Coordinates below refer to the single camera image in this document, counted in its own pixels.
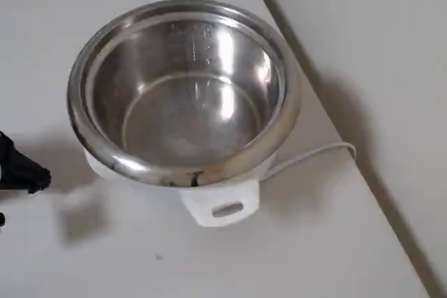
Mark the steel inner pot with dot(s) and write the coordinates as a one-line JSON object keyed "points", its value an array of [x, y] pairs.
{"points": [[181, 120]]}

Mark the translucent plastic cup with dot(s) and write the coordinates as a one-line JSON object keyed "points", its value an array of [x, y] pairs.
{"points": [[78, 198]]}

